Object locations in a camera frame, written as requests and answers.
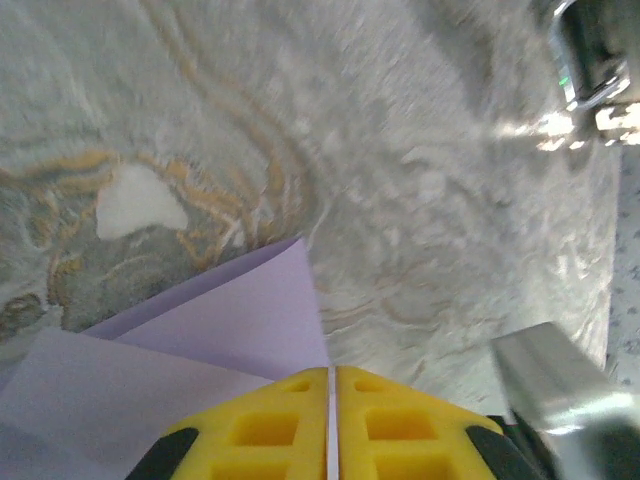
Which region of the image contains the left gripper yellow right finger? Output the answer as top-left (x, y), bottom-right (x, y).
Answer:
top-left (337, 365), bottom-right (549, 480)

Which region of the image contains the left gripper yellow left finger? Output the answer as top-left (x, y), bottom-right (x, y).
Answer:
top-left (124, 367), bottom-right (331, 480)

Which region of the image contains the lavender square paper sheet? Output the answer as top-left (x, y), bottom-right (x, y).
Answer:
top-left (0, 237), bottom-right (331, 480)

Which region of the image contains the silver metal bracket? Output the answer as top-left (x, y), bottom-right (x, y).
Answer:
top-left (489, 321), bottom-right (640, 436)

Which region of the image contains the black briefcase with silver handle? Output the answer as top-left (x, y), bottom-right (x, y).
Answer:
top-left (529, 0), bottom-right (640, 149)

